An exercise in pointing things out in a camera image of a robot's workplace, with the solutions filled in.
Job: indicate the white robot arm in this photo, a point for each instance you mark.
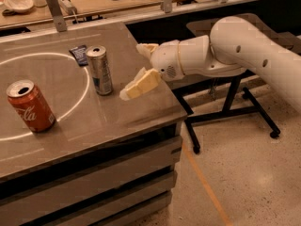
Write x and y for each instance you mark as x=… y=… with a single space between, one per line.
x=233 y=46

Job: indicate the dark blue snack packet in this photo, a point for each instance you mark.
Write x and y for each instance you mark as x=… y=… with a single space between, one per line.
x=79 y=53

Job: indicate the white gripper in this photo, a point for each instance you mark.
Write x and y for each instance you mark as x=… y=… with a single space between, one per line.
x=164 y=61

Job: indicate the white bowl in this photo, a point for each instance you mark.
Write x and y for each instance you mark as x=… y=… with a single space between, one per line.
x=19 y=6

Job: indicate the silver redbull can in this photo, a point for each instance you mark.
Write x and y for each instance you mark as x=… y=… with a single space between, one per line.
x=99 y=68

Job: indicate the white power strip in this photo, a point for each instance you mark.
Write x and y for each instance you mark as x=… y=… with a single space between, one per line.
x=68 y=6

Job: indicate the left metal bracket post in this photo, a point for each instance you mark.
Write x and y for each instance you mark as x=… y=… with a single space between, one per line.
x=57 y=15

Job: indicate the red coca-cola can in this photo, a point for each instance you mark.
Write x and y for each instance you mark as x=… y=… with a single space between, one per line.
x=28 y=101

